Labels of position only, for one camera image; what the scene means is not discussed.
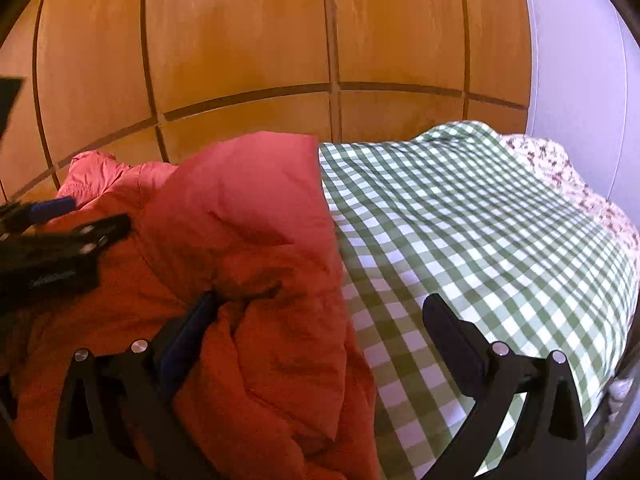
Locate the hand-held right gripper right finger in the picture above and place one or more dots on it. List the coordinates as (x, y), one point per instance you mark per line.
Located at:
(450, 345)

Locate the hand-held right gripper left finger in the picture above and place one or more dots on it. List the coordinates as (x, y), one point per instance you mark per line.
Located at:
(187, 345)

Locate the floral patterned pillow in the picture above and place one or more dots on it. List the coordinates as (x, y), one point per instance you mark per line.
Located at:
(565, 170)

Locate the wooden panelled wardrobe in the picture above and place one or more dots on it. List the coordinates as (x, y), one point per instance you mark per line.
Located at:
(240, 25)

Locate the green checked bed sheet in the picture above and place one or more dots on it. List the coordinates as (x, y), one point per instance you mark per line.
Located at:
(450, 210)

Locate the orange-red jacket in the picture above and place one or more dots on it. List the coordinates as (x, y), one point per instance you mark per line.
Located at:
(250, 210)

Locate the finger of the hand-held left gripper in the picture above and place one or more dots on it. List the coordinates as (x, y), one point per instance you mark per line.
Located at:
(100, 230)
(52, 208)

